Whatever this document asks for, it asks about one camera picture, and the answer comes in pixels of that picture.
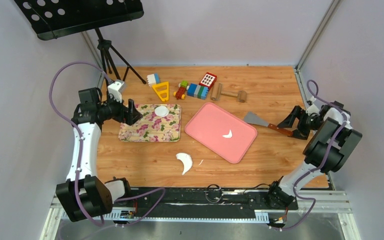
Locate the white and blue toy block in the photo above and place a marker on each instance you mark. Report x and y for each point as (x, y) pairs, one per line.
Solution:
(153, 79)

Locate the wooden dough roller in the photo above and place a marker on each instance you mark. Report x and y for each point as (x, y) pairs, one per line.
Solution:
(217, 92)

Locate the blue green white brick stack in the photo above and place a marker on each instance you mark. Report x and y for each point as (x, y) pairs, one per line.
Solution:
(197, 91)

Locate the black perforated stand shelf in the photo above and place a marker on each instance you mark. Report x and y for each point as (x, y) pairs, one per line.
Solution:
(52, 19)

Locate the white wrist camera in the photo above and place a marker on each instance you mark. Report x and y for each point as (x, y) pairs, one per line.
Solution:
(116, 89)
(312, 108)

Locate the pink rectangular tray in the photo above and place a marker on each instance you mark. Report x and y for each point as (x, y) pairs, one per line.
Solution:
(211, 122)

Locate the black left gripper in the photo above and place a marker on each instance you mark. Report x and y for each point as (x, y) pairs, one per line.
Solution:
(130, 115)

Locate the black tripod stand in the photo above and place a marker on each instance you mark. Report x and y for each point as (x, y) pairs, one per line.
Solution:
(104, 46)

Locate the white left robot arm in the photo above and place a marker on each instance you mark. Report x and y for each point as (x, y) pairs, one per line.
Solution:
(82, 195)

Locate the floral rectangular tray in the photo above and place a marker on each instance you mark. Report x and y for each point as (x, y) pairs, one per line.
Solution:
(153, 128)

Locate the yellow triangular toy frame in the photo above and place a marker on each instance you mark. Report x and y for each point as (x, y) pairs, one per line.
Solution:
(162, 90)

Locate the white dough scrap crescent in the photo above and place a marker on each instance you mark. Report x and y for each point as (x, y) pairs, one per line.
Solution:
(186, 160)

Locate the metal dough scraper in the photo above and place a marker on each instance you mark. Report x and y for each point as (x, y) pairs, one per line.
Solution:
(253, 119)

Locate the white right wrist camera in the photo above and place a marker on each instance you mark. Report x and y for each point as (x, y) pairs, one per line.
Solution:
(312, 108)

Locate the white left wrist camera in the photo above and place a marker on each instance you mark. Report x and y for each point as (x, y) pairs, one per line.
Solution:
(116, 89)

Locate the red window toy brick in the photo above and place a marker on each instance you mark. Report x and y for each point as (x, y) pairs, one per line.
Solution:
(208, 80)

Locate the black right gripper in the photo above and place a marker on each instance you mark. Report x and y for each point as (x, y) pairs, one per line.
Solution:
(289, 121)

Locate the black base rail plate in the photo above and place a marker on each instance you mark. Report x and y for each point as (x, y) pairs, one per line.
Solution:
(182, 203)

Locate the small curved dough scrap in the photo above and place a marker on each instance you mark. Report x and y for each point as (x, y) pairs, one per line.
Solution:
(228, 135)

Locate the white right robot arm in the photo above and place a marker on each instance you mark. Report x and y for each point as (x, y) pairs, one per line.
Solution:
(327, 151)

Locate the white dough ball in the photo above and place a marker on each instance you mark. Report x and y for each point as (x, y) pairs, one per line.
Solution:
(161, 111)

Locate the red toy brick car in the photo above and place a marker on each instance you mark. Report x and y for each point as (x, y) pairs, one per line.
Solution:
(181, 93)

